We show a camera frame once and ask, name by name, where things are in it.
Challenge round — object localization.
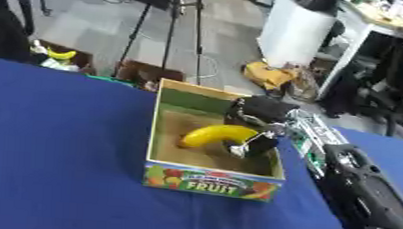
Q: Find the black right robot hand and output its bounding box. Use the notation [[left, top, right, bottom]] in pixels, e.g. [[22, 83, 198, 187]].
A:
[[220, 93, 303, 162]]

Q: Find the cardboard box with fruit print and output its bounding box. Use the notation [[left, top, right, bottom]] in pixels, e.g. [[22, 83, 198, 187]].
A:
[[141, 77, 293, 204]]

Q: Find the brown cardboard box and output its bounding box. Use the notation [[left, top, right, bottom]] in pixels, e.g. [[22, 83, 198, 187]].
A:
[[113, 58, 188, 93]]

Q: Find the cardboard box with toys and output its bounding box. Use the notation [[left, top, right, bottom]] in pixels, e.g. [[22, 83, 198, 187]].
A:
[[29, 38, 100, 76]]

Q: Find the yellow bag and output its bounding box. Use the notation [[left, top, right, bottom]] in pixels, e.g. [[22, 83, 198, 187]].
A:
[[239, 60, 302, 93]]

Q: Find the white cylindrical bin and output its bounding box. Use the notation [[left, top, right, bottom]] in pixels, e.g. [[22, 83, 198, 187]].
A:
[[254, 0, 341, 73]]

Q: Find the black tripod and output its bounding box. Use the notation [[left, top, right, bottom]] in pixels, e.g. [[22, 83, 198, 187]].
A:
[[112, 0, 210, 87]]

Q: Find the black office chair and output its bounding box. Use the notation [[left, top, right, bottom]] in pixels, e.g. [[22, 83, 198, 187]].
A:
[[317, 37, 403, 147]]

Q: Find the white desk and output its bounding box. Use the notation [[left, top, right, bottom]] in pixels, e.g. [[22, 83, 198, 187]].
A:
[[315, 0, 403, 106]]

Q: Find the small yellow toy banana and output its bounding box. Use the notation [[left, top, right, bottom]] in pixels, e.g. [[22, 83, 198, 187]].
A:
[[45, 47, 79, 62]]

